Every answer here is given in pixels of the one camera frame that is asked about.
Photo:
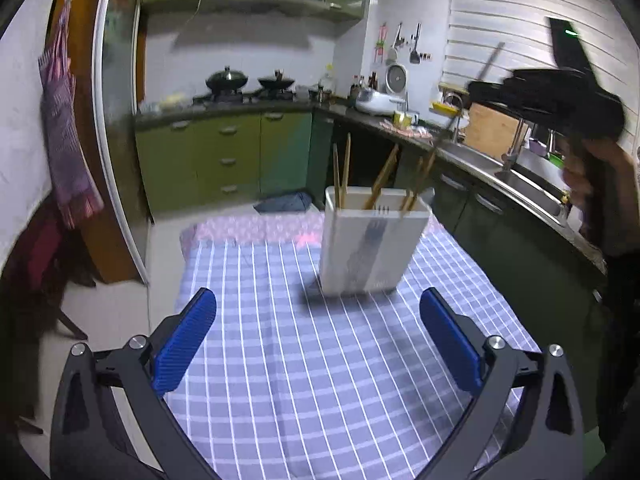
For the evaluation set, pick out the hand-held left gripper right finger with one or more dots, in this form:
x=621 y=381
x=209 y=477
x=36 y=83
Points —
x=450 y=342

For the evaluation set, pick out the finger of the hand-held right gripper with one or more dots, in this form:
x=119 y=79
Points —
x=530 y=77
x=500 y=96

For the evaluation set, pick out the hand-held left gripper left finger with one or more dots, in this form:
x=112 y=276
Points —
x=182 y=345

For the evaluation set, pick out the brown wooden chopstick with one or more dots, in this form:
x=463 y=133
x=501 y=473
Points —
x=412 y=182
x=377 y=191
x=492 y=60
x=419 y=187

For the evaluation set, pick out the white plastic utensil holder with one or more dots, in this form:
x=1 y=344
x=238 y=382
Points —
x=400 y=250

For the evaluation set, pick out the bundle of wooden chopsticks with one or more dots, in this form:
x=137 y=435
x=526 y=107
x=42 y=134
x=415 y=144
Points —
x=346 y=170

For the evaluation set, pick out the light bamboo chopstick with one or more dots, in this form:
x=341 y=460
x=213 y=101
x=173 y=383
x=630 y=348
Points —
x=337 y=175

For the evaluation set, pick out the person's right hand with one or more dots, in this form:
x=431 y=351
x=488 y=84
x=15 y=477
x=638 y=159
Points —
x=607 y=185

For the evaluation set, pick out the wooden cutting board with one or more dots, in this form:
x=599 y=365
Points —
x=492 y=132

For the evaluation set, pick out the short steel faucet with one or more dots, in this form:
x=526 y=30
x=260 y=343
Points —
x=457 y=125

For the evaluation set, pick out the tall steel faucet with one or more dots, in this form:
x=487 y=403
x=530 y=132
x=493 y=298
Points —
x=515 y=150

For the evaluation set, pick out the yellow sponge rack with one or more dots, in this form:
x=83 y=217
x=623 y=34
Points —
x=445 y=108

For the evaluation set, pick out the green plastic container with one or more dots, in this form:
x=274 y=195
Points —
x=556 y=159

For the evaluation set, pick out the purple plastic container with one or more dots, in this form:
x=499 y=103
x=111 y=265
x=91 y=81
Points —
x=538 y=147

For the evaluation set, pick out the steel sink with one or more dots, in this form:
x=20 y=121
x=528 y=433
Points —
x=472 y=156
x=530 y=192

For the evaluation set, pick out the white window blinds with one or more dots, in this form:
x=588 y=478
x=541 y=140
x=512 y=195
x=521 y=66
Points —
x=500 y=5

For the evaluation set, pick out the black and white mug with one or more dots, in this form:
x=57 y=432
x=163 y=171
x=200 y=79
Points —
x=414 y=118

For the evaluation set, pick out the black spatula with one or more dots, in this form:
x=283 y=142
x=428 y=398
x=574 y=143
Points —
x=415 y=55

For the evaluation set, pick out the yellow-green mug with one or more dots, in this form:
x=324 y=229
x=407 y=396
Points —
x=400 y=119

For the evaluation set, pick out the steel ladle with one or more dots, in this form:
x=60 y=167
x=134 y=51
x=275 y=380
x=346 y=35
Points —
x=395 y=50

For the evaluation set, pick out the white rice cooker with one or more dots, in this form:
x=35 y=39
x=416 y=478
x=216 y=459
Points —
x=377 y=102

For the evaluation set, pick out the blue checkered tablecloth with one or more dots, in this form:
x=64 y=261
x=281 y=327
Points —
x=310 y=360

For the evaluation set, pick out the pink hanging tool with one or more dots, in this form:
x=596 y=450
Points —
x=381 y=42

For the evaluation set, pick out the purple patterned cloth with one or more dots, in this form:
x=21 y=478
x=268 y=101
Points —
x=240 y=227

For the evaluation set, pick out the cluster of condiment bottles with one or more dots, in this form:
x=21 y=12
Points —
x=362 y=87

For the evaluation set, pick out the dark red chair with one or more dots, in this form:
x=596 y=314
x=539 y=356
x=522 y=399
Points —
x=45 y=250

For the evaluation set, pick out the bottle with yellow cap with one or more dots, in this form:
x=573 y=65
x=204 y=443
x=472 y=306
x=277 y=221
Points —
x=327 y=80

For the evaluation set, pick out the blue floor mat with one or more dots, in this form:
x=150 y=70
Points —
x=285 y=202

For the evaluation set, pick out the small steel pot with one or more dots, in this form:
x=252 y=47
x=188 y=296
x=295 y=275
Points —
x=317 y=93

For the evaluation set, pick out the green lower cabinets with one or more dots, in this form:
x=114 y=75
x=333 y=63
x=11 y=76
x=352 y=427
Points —
x=210 y=160

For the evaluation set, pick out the purple checkered apron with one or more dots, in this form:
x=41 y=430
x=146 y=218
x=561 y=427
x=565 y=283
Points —
x=65 y=135

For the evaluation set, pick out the white plastic bag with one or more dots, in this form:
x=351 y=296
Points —
x=167 y=102

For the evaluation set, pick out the gas stove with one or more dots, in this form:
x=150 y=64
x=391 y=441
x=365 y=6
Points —
x=250 y=97

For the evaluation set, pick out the white cloth sheet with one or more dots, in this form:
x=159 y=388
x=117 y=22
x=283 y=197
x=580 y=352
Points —
x=22 y=135

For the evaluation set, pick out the black wok with lid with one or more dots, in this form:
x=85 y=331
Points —
x=226 y=80

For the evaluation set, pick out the glass sliding door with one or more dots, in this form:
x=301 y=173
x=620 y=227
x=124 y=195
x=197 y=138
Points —
x=120 y=60

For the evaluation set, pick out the wooden door frame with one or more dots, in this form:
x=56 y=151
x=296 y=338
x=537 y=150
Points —
x=82 y=10

